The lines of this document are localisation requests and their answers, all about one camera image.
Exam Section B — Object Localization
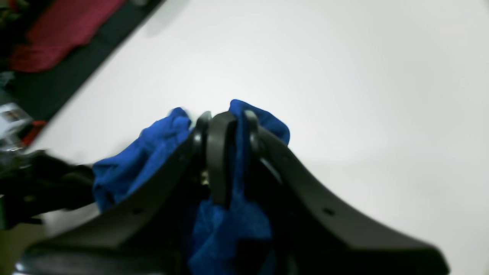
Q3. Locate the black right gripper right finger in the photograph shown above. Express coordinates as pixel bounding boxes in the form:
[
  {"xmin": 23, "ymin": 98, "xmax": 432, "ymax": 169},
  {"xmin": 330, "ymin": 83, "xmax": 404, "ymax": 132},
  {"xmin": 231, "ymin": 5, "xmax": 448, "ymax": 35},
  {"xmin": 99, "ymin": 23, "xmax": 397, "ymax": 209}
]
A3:
[{"xmin": 244, "ymin": 111, "xmax": 450, "ymax": 275}]

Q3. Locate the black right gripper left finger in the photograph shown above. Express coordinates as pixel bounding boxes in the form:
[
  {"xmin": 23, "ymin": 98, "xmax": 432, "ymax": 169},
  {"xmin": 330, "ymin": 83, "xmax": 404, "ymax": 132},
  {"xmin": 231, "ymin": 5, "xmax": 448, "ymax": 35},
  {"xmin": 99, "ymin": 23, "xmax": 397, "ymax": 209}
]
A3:
[{"xmin": 15, "ymin": 112, "xmax": 237, "ymax": 275}]

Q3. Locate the blue long-sleeve shirt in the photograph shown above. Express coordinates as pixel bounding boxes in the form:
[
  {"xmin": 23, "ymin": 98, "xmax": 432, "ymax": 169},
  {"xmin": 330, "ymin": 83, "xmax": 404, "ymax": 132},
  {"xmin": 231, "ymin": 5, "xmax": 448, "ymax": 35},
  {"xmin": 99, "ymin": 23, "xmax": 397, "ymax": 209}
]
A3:
[{"xmin": 92, "ymin": 99, "xmax": 291, "ymax": 275}]

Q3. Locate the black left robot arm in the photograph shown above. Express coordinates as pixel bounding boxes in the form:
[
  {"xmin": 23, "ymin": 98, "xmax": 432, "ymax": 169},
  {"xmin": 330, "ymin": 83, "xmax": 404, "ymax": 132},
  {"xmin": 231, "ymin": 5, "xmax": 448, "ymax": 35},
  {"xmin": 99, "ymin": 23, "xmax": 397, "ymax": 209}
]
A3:
[{"xmin": 0, "ymin": 151, "xmax": 95, "ymax": 230}]

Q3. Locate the black cloth cover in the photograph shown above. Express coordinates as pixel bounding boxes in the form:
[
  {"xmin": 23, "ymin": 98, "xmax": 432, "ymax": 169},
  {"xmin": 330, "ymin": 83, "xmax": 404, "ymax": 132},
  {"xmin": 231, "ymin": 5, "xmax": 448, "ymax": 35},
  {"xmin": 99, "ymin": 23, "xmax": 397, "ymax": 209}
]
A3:
[{"xmin": 9, "ymin": 0, "xmax": 161, "ymax": 121}]

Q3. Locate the red cloth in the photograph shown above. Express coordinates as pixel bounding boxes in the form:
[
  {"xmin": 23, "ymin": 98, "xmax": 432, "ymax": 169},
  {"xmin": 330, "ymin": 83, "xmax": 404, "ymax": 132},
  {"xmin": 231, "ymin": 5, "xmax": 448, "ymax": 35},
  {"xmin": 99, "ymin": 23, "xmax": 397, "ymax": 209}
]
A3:
[{"xmin": 10, "ymin": 0, "xmax": 125, "ymax": 73}]

